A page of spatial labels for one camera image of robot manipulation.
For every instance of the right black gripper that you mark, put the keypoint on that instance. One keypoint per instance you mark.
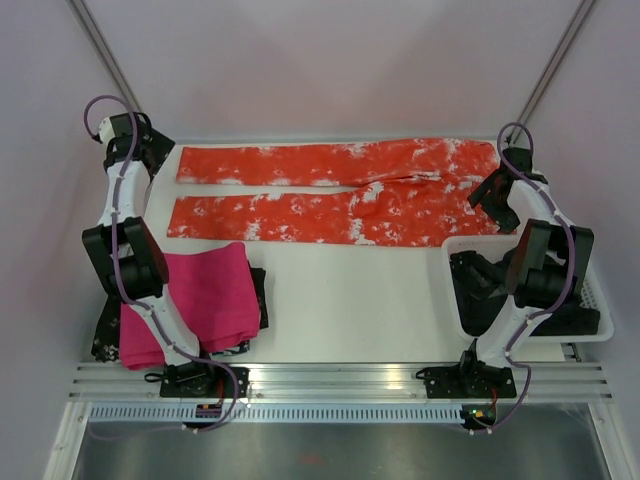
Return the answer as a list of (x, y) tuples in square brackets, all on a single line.
[(506, 220)]

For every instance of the orange white-speckled trousers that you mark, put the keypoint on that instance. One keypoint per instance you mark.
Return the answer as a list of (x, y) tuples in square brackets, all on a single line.
[(394, 193)]

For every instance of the right aluminium frame post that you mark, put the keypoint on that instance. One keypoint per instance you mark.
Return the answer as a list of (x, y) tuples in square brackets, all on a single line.
[(573, 29)]

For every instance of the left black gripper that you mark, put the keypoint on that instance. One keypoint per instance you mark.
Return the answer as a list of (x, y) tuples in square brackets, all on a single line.
[(161, 147)]

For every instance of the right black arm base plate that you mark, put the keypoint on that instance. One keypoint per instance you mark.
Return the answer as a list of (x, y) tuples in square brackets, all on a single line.
[(478, 383)]

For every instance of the left aluminium frame post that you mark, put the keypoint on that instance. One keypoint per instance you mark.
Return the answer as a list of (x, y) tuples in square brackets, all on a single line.
[(93, 33)]

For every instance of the white plastic basket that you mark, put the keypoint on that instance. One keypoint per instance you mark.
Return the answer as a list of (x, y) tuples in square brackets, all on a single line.
[(493, 248)]

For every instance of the white slotted cable duct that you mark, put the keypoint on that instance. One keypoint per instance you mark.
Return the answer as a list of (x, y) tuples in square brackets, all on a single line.
[(282, 413)]

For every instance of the folded magenta trousers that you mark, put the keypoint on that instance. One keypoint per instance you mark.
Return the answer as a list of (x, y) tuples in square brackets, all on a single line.
[(230, 262)]

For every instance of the folded black patterned trousers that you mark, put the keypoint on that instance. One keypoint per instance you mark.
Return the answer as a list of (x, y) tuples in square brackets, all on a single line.
[(105, 340)]

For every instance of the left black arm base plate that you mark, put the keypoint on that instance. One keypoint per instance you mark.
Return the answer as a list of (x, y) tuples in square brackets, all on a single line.
[(219, 384)]

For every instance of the aluminium frame post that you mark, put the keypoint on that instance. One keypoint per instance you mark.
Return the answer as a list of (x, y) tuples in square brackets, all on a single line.
[(93, 33), (573, 29)]

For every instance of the black clothes in basket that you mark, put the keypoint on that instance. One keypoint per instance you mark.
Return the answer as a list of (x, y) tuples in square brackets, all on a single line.
[(480, 295)]

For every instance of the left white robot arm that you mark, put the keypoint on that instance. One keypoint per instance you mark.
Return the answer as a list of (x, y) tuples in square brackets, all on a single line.
[(127, 259)]

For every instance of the aluminium mounting rail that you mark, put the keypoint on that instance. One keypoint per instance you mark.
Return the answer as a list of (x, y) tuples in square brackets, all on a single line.
[(570, 382)]

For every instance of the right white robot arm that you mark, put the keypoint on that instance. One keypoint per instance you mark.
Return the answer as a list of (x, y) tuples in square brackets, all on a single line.
[(535, 289)]

